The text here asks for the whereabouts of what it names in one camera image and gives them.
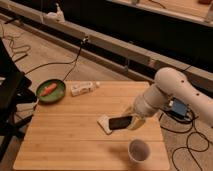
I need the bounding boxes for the blue power box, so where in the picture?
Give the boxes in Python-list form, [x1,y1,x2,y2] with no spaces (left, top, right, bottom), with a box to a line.
[169,99,188,118]

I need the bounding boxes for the black cable on floor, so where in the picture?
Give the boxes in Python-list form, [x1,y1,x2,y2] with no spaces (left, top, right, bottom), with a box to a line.
[24,35,90,82]

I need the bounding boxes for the white object on ledge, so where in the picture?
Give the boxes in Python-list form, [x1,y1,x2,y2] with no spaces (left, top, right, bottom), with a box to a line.
[46,3,65,22]

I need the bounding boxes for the black cables right floor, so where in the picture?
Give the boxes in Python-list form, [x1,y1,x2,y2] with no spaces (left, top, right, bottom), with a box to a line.
[156,99,213,171]

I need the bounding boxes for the orange carrot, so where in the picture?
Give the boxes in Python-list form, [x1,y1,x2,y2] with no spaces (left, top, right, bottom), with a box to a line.
[40,83,57,96]

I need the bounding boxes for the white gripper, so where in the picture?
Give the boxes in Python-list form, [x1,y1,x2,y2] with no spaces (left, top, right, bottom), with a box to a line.
[123,100,147,130]

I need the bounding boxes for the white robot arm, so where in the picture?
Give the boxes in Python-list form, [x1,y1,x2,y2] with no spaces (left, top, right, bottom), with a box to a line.
[124,67,213,130]

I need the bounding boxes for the green frying pan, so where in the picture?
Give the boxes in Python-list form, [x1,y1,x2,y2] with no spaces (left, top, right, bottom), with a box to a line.
[33,79,66,109]

